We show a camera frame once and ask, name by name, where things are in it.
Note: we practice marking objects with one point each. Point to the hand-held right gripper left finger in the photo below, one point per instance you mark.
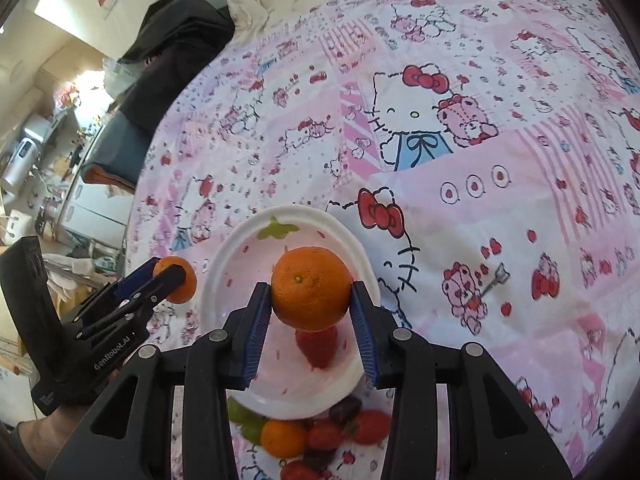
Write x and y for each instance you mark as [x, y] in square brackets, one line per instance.
[252, 332]

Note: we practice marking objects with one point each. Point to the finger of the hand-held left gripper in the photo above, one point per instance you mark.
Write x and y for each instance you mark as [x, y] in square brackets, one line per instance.
[135, 280]
[167, 276]

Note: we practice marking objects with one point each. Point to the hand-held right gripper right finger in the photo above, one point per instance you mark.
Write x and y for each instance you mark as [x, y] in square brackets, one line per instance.
[362, 335]

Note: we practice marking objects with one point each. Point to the small orange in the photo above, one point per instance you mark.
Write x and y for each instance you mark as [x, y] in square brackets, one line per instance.
[188, 291]

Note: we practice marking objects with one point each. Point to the white plate with pink print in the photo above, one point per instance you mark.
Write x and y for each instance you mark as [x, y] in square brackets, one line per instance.
[230, 270]

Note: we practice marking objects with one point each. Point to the large orange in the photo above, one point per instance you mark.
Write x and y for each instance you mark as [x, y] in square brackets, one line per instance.
[311, 287]

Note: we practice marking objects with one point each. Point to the dark purple grape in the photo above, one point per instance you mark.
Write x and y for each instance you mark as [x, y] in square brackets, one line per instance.
[318, 460]
[345, 407]

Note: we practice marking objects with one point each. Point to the green grape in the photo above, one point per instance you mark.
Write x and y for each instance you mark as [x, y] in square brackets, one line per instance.
[251, 431]
[239, 410]

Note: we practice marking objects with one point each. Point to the red cherry tomato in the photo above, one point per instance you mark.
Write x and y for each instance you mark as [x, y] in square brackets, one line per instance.
[325, 433]

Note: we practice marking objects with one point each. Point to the medium orange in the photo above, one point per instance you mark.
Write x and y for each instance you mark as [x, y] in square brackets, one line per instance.
[283, 438]

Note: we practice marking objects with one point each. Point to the person's left forearm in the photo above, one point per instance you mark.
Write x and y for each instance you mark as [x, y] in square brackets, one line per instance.
[55, 430]

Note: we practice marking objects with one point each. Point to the white drawer cabinet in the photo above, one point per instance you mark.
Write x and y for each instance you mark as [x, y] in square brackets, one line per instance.
[92, 210]

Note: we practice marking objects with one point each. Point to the pink cartoon printed blanket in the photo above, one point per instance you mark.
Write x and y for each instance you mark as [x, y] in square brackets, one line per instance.
[450, 210]

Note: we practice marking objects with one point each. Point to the white appliance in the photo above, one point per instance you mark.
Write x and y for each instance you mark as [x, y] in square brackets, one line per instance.
[17, 165]

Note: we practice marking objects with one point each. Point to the clear plastic bag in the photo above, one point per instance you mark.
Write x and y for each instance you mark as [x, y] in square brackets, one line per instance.
[116, 74]

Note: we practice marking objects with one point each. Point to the black garment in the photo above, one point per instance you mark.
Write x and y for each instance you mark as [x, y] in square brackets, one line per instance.
[170, 60]

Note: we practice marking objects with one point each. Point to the cream cloth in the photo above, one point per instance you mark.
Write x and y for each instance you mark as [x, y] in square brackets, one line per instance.
[255, 0]

